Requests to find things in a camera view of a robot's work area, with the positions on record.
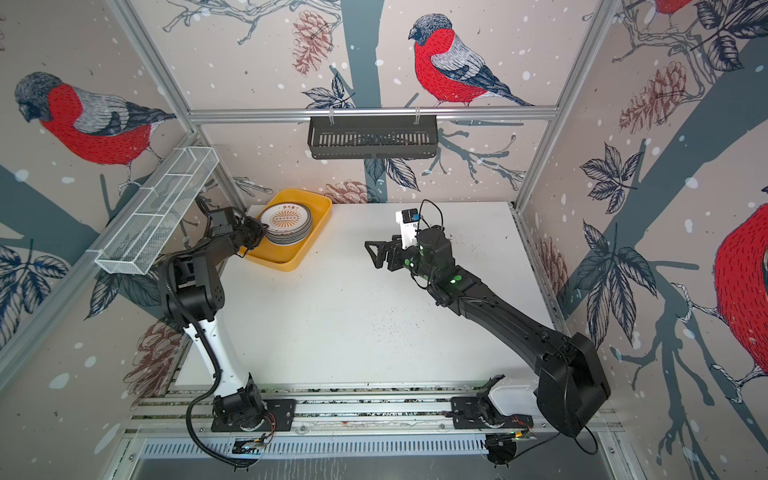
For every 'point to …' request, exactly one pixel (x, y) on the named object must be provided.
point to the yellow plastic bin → (289, 257)
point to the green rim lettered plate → (286, 244)
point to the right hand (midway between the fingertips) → (376, 244)
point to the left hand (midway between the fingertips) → (266, 220)
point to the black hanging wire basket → (372, 139)
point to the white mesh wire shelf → (135, 239)
